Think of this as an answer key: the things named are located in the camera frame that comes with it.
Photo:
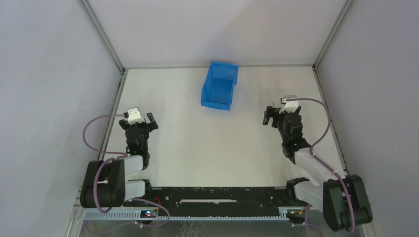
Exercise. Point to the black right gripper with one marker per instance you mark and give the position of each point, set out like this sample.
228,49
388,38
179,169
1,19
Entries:
281,114

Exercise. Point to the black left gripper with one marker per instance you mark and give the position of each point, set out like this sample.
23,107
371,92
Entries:
139,126

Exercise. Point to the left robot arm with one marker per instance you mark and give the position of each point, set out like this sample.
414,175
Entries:
105,183

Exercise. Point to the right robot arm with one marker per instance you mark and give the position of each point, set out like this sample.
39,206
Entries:
342,198

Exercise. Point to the blue plastic bin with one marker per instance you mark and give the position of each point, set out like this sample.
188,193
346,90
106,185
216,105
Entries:
217,90

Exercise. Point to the small electronics board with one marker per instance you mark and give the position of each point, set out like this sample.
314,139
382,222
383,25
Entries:
148,214

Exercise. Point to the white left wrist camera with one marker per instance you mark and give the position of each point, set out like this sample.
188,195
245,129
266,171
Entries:
134,116

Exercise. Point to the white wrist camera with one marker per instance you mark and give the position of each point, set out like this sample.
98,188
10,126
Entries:
134,116
290,104

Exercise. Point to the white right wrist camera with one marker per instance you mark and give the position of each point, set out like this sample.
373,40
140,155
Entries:
290,104

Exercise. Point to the grey slotted cable duct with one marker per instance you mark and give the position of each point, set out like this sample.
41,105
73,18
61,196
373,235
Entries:
137,214

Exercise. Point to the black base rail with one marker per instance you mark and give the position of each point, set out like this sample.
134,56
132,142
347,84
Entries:
216,200

